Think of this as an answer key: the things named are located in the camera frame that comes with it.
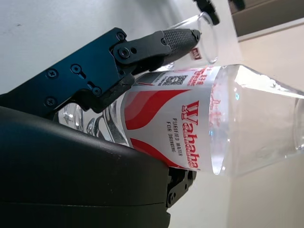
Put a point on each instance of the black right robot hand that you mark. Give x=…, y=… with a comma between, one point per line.
x=71, y=178

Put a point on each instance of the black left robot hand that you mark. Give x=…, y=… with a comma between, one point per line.
x=209, y=12

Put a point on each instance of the clear plastic cup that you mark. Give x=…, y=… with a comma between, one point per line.
x=209, y=42

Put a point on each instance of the clear water bottle red label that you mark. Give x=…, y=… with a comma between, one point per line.
x=213, y=118

